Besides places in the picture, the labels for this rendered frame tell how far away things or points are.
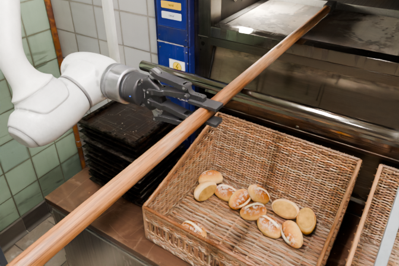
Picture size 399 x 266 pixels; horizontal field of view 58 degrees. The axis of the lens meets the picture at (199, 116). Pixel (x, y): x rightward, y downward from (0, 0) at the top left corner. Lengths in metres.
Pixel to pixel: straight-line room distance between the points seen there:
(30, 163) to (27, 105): 1.29
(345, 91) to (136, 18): 0.85
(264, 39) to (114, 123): 0.61
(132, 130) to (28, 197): 1.04
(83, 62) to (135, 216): 0.68
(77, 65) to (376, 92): 0.87
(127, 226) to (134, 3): 0.86
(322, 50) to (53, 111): 0.80
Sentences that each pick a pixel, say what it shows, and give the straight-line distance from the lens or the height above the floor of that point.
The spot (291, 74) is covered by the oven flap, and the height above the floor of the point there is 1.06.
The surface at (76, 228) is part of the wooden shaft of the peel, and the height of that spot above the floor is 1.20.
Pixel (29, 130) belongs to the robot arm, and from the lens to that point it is 0.82.
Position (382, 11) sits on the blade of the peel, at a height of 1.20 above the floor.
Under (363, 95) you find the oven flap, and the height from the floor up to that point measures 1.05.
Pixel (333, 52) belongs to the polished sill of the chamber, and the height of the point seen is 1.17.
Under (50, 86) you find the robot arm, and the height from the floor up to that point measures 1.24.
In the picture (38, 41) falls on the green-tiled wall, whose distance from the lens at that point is 1.92.
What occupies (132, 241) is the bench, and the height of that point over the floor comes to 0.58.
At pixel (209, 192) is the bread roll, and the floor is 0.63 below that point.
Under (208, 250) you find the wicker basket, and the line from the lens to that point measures 1.12.
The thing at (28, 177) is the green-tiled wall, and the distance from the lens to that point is 2.13.
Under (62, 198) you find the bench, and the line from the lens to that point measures 1.52.
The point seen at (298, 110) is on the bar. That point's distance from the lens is 0.85.
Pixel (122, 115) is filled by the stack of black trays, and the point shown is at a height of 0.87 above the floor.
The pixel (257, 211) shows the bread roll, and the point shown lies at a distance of 1.32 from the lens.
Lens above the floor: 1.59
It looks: 32 degrees down
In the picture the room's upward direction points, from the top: straight up
